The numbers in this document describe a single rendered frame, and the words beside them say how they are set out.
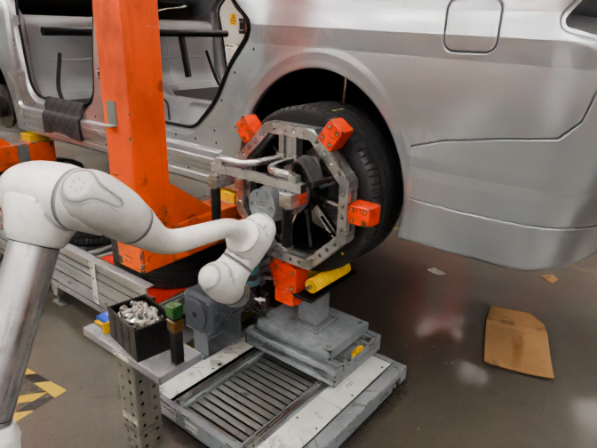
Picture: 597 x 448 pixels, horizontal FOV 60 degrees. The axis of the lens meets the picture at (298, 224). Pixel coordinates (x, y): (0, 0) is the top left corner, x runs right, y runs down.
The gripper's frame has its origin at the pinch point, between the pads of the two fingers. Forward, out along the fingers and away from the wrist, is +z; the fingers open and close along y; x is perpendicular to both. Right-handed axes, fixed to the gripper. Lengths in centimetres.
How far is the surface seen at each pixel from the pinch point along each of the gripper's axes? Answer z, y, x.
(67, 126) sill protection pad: 42, -148, 130
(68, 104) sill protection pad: 37, -146, 142
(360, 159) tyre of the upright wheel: -12, 39, 49
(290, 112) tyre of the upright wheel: -15, 13, 71
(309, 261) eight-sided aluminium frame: 11.3, 14.2, 20.9
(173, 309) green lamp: -33.8, -14.4, -7.4
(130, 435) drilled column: 9, -51, -41
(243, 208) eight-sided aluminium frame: 9.1, -13.6, 45.4
